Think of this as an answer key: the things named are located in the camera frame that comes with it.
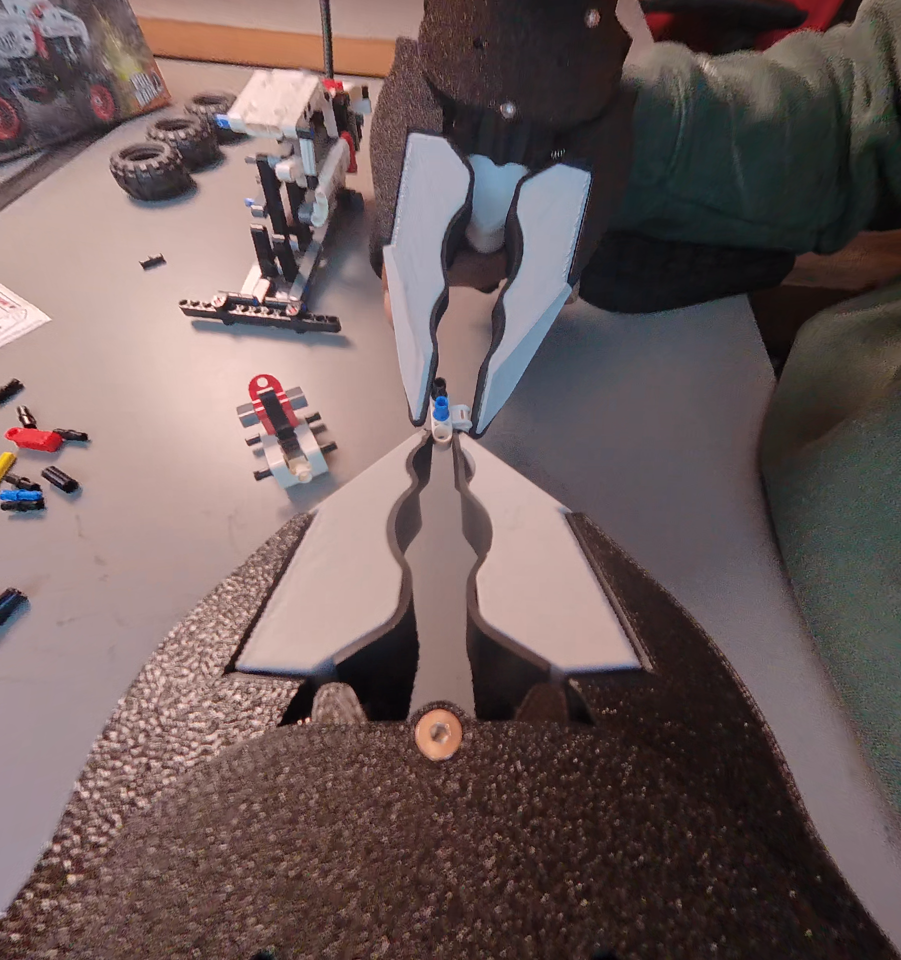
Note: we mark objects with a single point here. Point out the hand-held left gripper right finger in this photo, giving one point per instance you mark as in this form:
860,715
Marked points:
556,593

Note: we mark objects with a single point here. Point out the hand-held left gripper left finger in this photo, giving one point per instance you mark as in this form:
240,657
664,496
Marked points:
323,593

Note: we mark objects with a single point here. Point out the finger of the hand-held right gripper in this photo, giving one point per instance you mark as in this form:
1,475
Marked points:
418,255
553,255

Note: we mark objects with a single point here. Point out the red white black brick subassembly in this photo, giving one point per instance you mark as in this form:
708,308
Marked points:
278,450

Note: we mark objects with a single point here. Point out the small white blue brick piece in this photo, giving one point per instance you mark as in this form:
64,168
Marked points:
442,425

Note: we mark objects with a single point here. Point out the person's right forearm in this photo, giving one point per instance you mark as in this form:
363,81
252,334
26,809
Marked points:
781,120

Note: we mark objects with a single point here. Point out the grey desk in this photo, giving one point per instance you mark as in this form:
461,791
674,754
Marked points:
121,675

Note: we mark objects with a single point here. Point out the partly built toy brick vehicle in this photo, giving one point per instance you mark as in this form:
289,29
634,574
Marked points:
293,180

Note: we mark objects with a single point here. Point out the thin black rod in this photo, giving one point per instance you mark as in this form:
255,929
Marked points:
329,38

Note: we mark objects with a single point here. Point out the red crate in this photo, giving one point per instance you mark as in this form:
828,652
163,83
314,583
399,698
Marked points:
736,15

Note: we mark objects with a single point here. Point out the black toy tyre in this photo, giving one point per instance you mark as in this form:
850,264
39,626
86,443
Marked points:
188,132
151,170
215,105

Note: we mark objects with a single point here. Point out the wooden plank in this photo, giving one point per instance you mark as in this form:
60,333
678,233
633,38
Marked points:
256,45

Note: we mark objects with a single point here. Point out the black toy pin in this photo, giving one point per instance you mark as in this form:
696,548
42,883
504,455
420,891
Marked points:
152,261

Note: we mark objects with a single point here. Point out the person's green sweater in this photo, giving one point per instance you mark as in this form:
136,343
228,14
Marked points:
856,525

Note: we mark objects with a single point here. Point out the pile of small toy bricks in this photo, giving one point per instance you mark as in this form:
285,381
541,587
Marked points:
34,438

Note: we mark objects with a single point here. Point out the short black brick piece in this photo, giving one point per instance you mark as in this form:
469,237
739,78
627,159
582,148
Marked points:
7,392

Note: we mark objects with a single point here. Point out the toy truck box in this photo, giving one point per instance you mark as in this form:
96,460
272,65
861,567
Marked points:
46,60

